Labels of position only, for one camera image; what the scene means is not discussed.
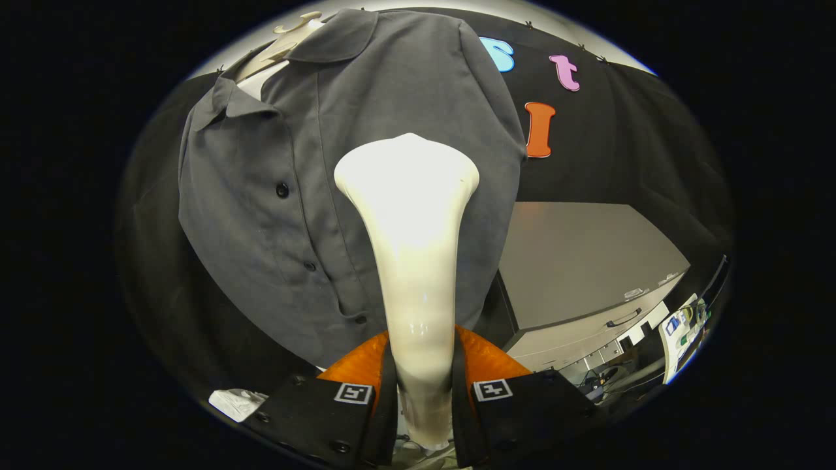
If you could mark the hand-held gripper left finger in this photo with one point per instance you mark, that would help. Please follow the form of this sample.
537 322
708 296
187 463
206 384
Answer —
313 418

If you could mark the grey button shirt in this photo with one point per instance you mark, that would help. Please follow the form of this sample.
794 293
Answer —
261 248

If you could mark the white garment steamer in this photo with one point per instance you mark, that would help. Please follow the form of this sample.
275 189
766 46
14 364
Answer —
415 248

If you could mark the white inner cloth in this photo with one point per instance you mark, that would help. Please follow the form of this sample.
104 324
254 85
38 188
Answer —
268 79

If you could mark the grey cabinet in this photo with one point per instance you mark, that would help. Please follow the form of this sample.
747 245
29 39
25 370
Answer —
575 261

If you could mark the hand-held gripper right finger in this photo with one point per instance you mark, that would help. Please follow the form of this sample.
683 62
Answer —
535 411

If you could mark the white crumpled cloth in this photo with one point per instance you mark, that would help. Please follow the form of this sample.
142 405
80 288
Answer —
236 403

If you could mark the white side desk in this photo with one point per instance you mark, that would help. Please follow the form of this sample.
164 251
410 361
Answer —
679 333

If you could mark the cream clothes hanger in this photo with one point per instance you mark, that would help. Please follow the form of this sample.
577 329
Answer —
277 49

